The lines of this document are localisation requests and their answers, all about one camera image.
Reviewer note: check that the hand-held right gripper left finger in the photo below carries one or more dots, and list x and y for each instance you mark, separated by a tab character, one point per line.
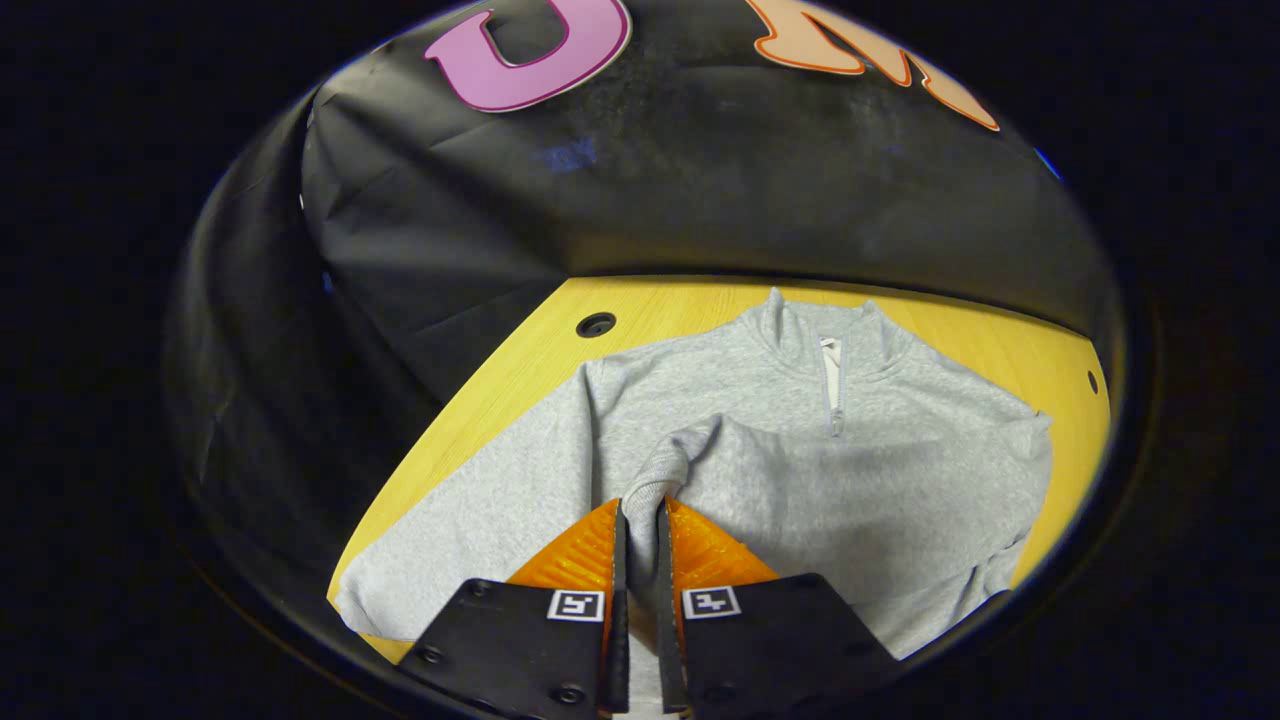
619	640

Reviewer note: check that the black backdrop cloth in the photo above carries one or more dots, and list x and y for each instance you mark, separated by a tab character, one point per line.
700	170

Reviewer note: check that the grey zip sweatshirt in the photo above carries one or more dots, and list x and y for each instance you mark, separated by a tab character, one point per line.
800	480

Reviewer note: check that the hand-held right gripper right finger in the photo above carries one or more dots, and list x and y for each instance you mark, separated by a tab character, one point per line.
668	640

